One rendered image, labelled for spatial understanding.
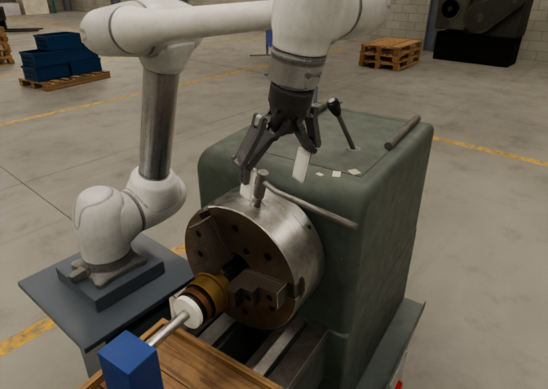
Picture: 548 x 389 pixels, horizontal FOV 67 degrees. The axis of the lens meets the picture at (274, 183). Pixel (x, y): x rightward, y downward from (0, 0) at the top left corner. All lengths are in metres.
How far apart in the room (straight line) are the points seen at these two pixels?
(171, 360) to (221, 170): 0.46
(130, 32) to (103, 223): 0.61
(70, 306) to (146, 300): 0.23
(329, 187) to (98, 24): 0.62
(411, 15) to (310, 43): 10.99
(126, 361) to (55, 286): 0.85
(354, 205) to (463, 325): 1.71
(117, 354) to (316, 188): 0.51
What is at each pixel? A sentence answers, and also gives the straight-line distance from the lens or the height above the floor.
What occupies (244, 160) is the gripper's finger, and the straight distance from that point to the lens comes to 0.69.
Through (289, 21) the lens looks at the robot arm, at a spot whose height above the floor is 1.61.
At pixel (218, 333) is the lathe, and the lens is 1.10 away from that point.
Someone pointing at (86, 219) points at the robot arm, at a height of 1.02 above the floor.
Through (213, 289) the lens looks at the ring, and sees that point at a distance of 0.84.
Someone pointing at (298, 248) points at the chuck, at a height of 1.17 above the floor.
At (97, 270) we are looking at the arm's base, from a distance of 1.43.
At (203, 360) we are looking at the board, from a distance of 1.03.
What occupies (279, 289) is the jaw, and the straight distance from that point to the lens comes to 0.84.
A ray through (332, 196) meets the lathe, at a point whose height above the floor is 1.23.
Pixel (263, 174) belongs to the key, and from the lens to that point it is 0.81.
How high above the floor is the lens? 1.67
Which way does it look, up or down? 27 degrees down
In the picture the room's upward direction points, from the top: straight up
